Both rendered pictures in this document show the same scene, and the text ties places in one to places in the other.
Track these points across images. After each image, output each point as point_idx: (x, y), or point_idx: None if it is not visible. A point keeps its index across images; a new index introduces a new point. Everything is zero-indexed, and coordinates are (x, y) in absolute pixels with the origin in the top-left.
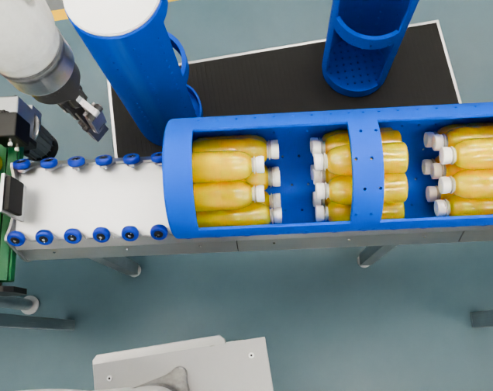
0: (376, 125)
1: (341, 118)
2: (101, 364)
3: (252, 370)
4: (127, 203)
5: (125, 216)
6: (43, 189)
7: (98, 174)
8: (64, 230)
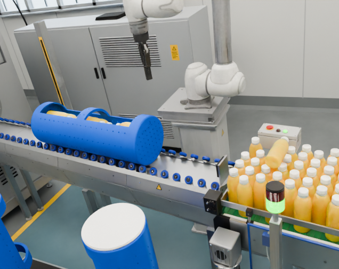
0: (78, 116)
1: (84, 121)
2: (209, 113)
3: (166, 106)
4: (178, 168)
5: (183, 165)
6: (212, 182)
7: (184, 180)
8: (210, 167)
